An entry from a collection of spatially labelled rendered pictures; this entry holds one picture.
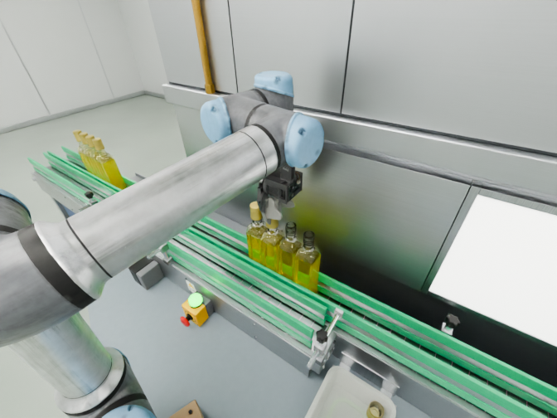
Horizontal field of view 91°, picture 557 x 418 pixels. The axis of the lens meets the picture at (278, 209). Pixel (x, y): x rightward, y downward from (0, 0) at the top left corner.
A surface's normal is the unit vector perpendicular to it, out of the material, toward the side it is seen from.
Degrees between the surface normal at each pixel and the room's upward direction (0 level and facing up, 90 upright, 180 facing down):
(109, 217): 29
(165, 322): 0
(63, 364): 90
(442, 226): 90
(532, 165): 90
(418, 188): 90
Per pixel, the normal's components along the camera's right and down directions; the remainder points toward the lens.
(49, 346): 0.68, 0.44
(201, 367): -0.02, -0.79
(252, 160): 0.59, 0.07
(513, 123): -0.57, 0.51
